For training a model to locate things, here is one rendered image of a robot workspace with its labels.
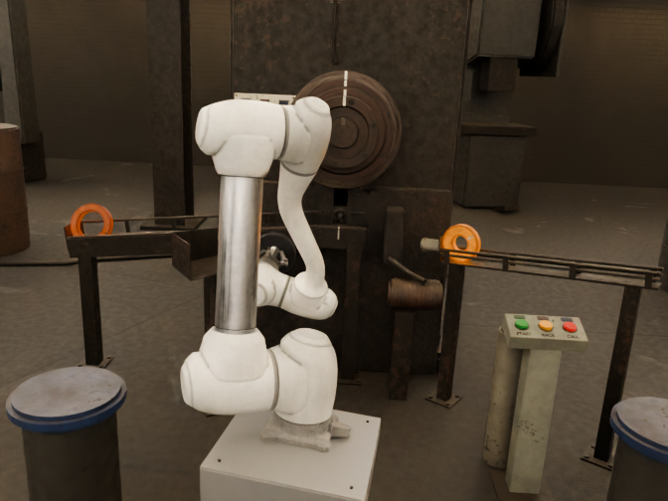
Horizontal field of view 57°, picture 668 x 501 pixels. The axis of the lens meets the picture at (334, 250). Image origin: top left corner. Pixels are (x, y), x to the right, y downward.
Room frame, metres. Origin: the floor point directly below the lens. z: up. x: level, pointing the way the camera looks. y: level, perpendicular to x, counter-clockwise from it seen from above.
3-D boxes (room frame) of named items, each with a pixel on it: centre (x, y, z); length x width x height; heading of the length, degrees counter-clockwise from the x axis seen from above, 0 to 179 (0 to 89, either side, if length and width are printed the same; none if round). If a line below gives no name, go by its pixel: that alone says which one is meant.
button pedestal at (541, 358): (1.80, -0.68, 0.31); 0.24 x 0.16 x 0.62; 88
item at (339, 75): (2.55, -0.02, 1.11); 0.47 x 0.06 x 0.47; 88
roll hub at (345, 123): (2.46, -0.01, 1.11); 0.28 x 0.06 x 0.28; 88
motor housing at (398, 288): (2.41, -0.34, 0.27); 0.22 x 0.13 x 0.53; 88
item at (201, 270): (2.29, 0.47, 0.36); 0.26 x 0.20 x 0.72; 123
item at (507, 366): (1.96, -0.64, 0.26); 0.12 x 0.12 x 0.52
